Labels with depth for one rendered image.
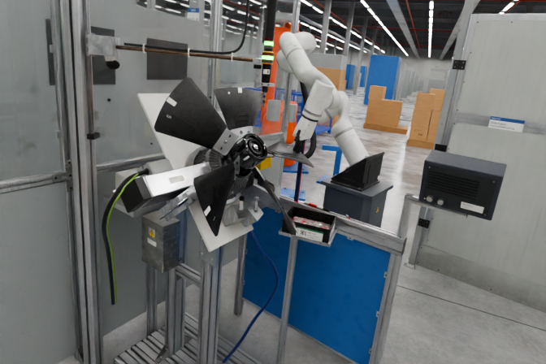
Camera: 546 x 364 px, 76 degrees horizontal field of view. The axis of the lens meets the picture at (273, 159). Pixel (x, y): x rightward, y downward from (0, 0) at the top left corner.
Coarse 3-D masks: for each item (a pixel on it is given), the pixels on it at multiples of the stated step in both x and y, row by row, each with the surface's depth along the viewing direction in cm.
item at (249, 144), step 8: (248, 136) 130; (256, 136) 133; (240, 144) 128; (248, 144) 129; (256, 144) 133; (264, 144) 135; (232, 152) 130; (240, 152) 127; (248, 152) 126; (256, 152) 129; (264, 152) 133; (224, 160) 131; (232, 160) 133; (240, 160) 129; (248, 160) 128; (256, 160) 128; (240, 168) 134; (248, 168) 132; (240, 176) 134
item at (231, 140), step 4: (224, 132) 129; (228, 132) 129; (232, 132) 130; (220, 136) 128; (224, 136) 129; (232, 136) 130; (236, 136) 131; (220, 140) 129; (224, 140) 129; (228, 140) 130; (232, 140) 131; (216, 144) 129; (220, 144) 129; (224, 144) 130; (228, 144) 130; (232, 144) 131; (216, 148) 129; (220, 148) 130; (224, 148) 130; (228, 148) 131; (220, 152) 130; (224, 152) 131
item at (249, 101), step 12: (216, 96) 149; (228, 96) 149; (240, 96) 150; (252, 96) 151; (228, 108) 146; (240, 108) 145; (252, 108) 146; (228, 120) 142; (240, 120) 141; (252, 120) 141
